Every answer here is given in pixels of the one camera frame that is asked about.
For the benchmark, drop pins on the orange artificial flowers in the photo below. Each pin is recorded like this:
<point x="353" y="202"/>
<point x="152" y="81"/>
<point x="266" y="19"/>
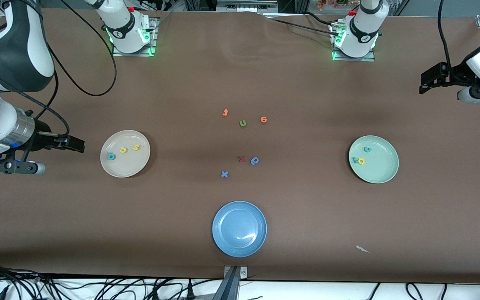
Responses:
<point x="331" y="4"/>

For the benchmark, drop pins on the teal letter b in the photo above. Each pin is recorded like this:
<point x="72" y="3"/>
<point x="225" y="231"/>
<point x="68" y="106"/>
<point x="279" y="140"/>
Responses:
<point x="111" y="157"/>

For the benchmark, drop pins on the pale green plate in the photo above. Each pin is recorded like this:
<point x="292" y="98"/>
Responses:
<point x="379" y="166"/>

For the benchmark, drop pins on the blue letter p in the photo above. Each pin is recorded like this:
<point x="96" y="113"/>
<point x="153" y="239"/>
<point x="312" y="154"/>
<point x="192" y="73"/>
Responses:
<point x="255" y="161"/>

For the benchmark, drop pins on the blue plate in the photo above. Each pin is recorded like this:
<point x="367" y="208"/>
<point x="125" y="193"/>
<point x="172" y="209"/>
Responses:
<point x="239" y="228"/>

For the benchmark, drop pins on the beige brown plate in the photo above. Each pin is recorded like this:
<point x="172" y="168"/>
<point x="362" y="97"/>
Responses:
<point x="129" y="164"/>

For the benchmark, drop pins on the yellow letter u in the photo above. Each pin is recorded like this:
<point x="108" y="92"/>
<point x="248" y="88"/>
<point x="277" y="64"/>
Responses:
<point x="123" y="150"/>

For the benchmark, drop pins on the grey power strip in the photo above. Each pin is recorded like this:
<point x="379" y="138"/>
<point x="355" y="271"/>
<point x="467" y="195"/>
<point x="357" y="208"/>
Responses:
<point x="246" y="6"/>

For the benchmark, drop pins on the white paper scrap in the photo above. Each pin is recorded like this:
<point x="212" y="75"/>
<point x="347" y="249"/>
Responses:
<point x="363" y="249"/>

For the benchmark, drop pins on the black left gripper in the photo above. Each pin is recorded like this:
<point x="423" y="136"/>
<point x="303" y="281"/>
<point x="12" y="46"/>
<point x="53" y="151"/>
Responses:
<point x="451" y="76"/>

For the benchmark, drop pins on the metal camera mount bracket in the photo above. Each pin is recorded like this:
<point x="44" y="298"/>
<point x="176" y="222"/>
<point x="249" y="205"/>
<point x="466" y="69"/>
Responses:
<point x="231" y="283"/>

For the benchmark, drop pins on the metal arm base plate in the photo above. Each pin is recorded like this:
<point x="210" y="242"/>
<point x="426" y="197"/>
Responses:
<point x="354" y="59"/>
<point x="153" y="41"/>

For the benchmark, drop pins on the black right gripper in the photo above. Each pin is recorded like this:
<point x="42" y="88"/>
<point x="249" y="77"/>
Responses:
<point x="41" y="139"/>

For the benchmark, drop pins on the yellow letter d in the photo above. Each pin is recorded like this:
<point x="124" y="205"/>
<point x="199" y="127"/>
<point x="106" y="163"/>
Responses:
<point x="363" y="161"/>

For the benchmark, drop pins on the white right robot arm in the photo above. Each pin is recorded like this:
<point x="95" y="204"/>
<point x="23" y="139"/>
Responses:
<point x="13" y="54"/>

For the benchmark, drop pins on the blue letter x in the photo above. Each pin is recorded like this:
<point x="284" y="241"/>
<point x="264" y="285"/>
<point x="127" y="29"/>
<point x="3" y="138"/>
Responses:
<point x="224" y="174"/>

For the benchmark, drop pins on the brown table cover sheet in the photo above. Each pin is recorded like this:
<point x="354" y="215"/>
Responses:
<point x="240" y="83"/>

